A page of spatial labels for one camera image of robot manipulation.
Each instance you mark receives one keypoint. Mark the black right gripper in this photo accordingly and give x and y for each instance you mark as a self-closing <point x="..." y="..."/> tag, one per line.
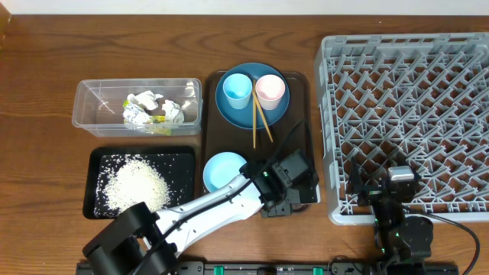
<point x="355" y="186"/>

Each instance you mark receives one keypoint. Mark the black tray with rice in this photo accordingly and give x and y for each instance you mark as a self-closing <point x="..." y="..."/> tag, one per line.
<point x="175" y="164"/>

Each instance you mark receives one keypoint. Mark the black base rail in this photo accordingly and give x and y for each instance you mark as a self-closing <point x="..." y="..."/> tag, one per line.
<point x="333" y="268"/>

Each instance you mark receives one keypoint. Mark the clear plastic waste bin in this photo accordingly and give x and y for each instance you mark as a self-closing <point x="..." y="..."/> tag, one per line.
<point x="98" y="106"/>

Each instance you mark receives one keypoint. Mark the green snack wrapper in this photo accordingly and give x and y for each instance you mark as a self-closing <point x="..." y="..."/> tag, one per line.
<point x="136" y="118"/>

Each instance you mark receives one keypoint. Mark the light blue cup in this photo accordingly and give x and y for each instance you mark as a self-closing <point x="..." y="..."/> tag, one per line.
<point x="237" y="88"/>

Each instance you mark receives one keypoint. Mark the dark blue plate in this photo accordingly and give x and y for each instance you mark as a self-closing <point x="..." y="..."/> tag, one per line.
<point x="242" y="118"/>

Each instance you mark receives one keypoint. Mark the pile of white rice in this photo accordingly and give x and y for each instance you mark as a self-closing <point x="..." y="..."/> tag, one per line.
<point x="134" y="182"/>

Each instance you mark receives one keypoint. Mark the dark brown serving tray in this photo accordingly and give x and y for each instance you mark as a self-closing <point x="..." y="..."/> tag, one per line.
<point x="290" y="133"/>

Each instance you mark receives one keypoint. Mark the light blue bowl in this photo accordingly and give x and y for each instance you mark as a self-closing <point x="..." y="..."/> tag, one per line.
<point x="221" y="169"/>

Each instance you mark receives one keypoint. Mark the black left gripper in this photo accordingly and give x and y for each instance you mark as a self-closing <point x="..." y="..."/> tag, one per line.
<point x="285" y="215"/>

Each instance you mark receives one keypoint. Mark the wooden chopstick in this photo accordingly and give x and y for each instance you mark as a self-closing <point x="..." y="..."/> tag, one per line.
<point x="259" y="108"/>
<point x="254" y="114"/>

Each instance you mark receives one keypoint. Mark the grey dishwasher rack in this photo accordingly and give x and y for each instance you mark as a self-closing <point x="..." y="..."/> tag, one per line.
<point x="424" y="93"/>

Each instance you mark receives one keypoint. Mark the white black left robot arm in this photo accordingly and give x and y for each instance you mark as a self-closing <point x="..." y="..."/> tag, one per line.
<point x="139" y="241"/>

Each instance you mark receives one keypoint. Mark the pink cup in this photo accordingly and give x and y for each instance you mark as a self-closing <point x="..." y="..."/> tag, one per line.
<point x="270" y="90"/>

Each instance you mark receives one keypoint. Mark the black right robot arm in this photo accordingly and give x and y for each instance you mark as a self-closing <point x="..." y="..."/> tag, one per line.
<point x="404" y="240"/>

